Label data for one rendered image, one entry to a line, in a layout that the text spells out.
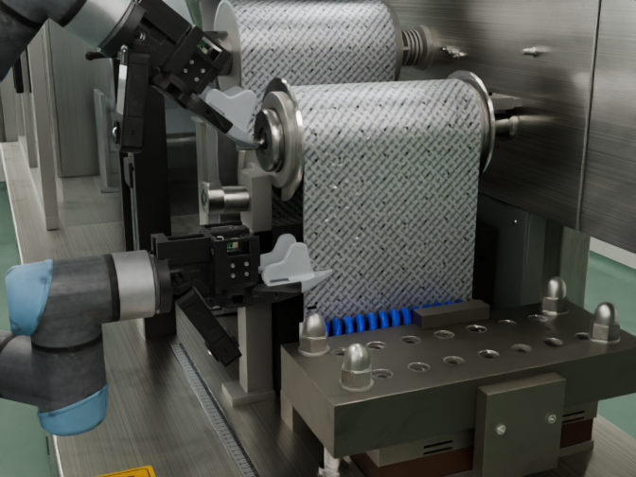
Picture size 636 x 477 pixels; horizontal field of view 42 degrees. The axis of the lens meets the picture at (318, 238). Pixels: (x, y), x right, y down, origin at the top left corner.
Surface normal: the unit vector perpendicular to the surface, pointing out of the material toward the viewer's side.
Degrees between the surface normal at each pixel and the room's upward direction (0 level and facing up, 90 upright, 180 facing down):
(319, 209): 90
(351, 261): 90
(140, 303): 100
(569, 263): 90
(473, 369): 0
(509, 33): 90
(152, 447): 0
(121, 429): 0
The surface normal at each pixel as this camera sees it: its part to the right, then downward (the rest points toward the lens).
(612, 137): -0.93, 0.11
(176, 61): 0.38, 0.26
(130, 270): 0.26, -0.51
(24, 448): 0.00, -0.96
